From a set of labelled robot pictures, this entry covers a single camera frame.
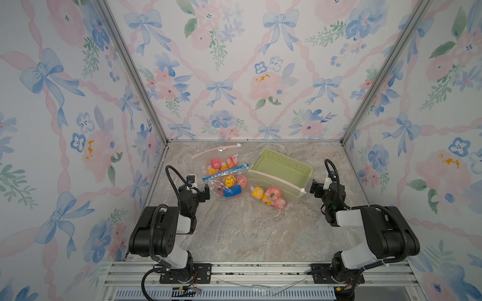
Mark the blue zipper clear bag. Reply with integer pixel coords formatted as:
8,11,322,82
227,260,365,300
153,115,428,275
202,164,250,199

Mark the pink zipper clear bag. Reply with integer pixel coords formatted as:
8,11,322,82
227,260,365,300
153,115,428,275
191,143,242,177
248,170,307,211

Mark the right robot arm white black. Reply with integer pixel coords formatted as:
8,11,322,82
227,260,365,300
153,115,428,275
307,180,420,284

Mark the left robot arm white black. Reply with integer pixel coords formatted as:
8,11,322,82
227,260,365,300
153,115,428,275
129,185,210,283

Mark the light green plastic basket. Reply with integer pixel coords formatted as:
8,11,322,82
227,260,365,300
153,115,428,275
248,148,313,203

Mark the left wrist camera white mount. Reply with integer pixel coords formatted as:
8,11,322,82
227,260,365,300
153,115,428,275
187,174,197,186

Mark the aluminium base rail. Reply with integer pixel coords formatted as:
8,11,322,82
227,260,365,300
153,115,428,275
97,262,427,300

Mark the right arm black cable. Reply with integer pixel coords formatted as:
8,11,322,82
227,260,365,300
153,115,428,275
323,159,410,264

